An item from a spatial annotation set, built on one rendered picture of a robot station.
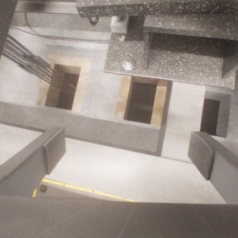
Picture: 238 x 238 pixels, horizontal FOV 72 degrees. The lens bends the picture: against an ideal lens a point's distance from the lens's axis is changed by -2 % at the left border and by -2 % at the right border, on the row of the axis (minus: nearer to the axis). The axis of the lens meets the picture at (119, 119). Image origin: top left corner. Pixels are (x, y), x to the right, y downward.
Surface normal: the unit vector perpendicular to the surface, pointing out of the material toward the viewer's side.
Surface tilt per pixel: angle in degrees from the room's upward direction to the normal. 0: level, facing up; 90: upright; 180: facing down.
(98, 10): 90
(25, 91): 0
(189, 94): 0
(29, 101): 0
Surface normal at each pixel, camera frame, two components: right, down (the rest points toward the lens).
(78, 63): -0.15, -0.14
